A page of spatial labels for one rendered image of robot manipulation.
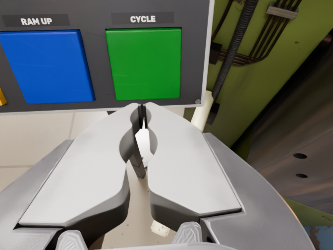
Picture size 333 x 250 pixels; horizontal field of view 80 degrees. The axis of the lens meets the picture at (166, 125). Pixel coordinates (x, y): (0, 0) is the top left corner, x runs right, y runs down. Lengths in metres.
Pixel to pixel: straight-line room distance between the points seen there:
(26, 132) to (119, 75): 1.36
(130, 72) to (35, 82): 0.10
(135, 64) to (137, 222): 1.03
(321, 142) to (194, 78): 0.30
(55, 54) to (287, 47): 0.47
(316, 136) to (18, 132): 1.52
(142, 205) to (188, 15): 1.06
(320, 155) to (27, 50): 0.51
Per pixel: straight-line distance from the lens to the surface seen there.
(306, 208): 0.88
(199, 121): 0.61
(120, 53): 0.22
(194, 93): 0.25
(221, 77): 0.60
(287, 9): 0.49
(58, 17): 0.24
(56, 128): 1.47
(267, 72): 0.60
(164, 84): 0.23
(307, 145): 0.48
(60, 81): 0.25
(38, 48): 0.24
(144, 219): 1.18
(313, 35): 0.54
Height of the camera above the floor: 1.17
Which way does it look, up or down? 63 degrees down
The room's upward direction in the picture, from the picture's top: 3 degrees clockwise
